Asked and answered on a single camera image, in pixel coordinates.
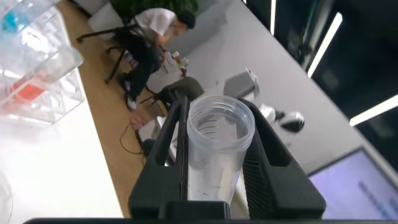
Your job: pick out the chair with green jacket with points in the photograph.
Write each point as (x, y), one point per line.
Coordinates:
(183, 88)

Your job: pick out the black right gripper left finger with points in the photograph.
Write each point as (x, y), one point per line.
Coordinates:
(164, 174)

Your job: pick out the white plant pot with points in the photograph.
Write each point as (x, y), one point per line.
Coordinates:
(105, 18)

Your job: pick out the blue pigment test tube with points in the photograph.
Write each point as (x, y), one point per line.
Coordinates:
(18, 15)

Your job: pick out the red pigment test tube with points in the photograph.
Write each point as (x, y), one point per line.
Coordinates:
(34, 84)

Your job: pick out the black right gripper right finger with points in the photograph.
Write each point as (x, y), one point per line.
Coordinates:
(273, 174)

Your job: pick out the seated man white shirt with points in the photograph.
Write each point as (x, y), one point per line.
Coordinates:
(149, 40)

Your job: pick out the clear acrylic tube rack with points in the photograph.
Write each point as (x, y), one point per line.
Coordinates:
(46, 62)

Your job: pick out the ceiling light strip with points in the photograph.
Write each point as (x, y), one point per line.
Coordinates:
(373, 110)
(273, 15)
(325, 43)

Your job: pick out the large display screen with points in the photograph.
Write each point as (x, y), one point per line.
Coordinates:
(357, 186)

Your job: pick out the yellow pigment test tube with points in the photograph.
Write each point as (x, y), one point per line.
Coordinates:
(217, 146)

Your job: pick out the black office chair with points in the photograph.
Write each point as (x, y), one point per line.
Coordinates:
(115, 46)

